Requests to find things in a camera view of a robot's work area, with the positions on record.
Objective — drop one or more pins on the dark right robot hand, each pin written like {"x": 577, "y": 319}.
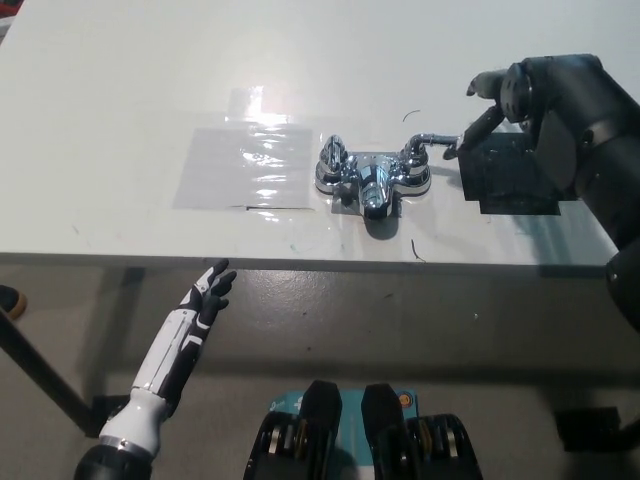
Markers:
{"x": 482, "y": 125}

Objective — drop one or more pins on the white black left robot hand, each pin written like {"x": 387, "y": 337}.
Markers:
{"x": 185, "y": 345}

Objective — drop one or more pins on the chrome faucet body with spout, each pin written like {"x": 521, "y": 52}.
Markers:
{"x": 374, "y": 190}

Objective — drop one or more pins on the black teal robot torso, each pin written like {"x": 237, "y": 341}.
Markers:
{"x": 320, "y": 440}

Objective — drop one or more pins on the black tape square patch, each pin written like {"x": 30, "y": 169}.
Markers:
{"x": 500, "y": 185}

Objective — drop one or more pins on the grey table leg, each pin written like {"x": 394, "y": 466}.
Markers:
{"x": 117, "y": 340}

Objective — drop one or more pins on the grey taped plastic sheet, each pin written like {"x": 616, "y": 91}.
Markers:
{"x": 230, "y": 172}

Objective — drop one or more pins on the black shoe with tan sole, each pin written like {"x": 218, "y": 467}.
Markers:
{"x": 11, "y": 300}

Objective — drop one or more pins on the black diagonal frame bar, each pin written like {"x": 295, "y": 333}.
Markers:
{"x": 45, "y": 372}

